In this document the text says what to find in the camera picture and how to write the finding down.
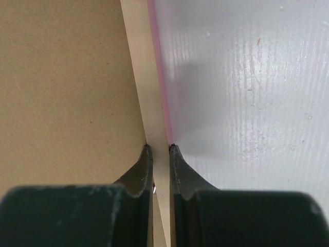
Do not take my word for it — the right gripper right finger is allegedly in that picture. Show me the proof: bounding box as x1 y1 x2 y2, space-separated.
170 145 328 246

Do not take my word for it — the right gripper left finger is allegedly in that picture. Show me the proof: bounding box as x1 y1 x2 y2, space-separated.
1 145 153 246

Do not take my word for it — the pink picture frame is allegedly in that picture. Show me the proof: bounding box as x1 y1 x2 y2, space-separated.
121 1 171 246

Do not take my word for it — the brown cardboard backing board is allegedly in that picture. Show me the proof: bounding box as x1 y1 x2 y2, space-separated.
1 1 145 194

